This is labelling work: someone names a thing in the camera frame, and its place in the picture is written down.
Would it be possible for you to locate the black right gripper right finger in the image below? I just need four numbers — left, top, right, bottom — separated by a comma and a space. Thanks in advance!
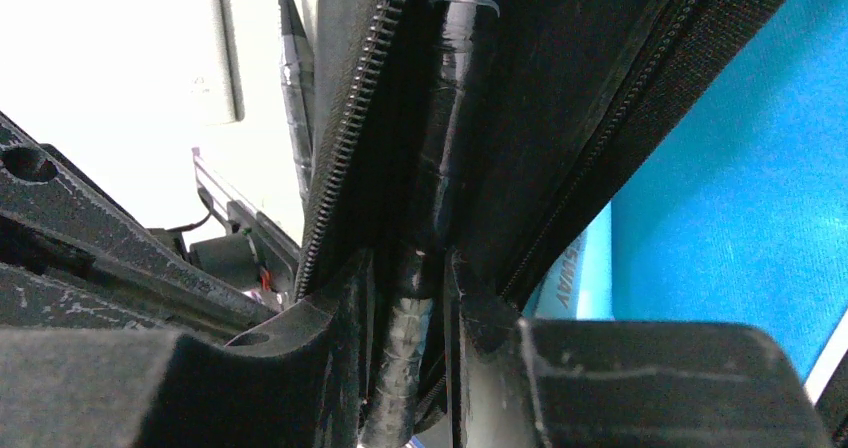
443, 250, 831, 447

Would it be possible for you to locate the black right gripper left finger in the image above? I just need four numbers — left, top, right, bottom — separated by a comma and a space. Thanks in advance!
1, 250, 372, 447

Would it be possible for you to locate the black racket cover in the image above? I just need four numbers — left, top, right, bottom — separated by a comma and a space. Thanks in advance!
294, 0, 813, 433

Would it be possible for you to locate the black badminton racket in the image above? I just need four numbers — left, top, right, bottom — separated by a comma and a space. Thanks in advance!
358, 0, 501, 447
278, 0, 314, 209

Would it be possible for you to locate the blue racket cover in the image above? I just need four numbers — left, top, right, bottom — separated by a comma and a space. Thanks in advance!
507, 0, 847, 401

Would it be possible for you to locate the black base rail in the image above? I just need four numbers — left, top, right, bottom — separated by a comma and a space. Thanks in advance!
1, 118, 275, 341

